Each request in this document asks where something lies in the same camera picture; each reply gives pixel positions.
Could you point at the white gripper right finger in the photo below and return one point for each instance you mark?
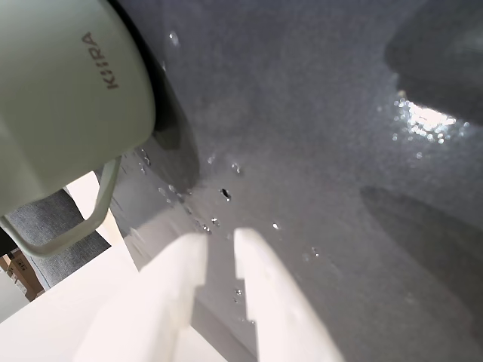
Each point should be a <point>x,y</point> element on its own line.
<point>275,301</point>

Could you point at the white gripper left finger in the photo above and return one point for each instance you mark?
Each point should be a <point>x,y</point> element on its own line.
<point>158,301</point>

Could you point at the pale green metal cup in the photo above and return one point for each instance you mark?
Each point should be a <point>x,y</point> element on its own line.
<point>56,94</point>

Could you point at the grey fabric chair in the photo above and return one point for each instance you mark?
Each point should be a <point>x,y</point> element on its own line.
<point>64,234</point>

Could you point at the brown cardboard box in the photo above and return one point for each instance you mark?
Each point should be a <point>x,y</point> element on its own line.
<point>22,275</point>

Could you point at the dark grey table mat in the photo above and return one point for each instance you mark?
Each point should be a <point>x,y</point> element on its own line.
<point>302,132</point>

